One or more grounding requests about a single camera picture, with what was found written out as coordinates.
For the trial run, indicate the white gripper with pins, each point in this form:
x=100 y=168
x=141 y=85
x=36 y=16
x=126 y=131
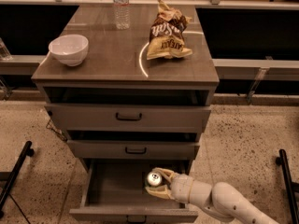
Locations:
x=180 y=187

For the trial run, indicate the green soda can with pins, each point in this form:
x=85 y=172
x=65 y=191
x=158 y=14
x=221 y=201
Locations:
x=153 y=180

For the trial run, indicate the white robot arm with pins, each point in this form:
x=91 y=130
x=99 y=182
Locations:
x=221 y=201

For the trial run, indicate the grey open bottom drawer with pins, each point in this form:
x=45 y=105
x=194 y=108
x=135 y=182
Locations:
x=115 y=192

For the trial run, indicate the grey drawer cabinet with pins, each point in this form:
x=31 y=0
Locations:
x=117 y=72

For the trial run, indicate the grey middle drawer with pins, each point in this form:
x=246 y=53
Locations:
x=129 y=150

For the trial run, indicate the grey top drawer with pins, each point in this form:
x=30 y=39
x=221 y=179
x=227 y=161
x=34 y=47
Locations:
x=129 y=118

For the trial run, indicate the black right stand leg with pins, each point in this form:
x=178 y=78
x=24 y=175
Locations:
x=292 y=188

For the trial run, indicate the black stand leg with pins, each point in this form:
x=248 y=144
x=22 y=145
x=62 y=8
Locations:
x=292 y=188
x=10 y=177

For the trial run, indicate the black left stand leg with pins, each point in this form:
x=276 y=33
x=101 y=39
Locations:
x=10 y=177

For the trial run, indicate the brown yellow chip bag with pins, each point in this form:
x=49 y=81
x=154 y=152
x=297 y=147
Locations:
x=166 y=34

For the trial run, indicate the white bowl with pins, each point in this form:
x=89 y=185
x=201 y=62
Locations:
x=70 y=50

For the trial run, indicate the clear plastic water bottle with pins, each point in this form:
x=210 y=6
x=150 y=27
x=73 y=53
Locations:
x=122 y=14

